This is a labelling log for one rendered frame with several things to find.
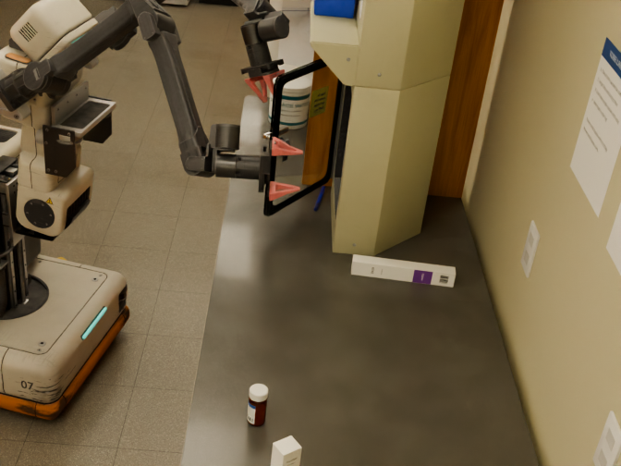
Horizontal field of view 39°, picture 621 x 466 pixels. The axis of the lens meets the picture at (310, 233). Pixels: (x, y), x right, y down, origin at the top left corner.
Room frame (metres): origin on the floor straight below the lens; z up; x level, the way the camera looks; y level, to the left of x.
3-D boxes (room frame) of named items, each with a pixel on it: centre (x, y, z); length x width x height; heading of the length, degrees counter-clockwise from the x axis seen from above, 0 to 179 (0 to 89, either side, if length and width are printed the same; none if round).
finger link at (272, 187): (1.88, 0.09, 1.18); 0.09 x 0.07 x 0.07; 94
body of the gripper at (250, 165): (1.88, 0.16, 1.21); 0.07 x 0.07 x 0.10; 4
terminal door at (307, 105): (2.16, 0.05, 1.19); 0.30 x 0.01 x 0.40; 147
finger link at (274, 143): (1.88, 0.09, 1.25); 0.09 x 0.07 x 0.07; 94
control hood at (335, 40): (2.13, 0.00, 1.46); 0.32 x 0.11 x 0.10; 3
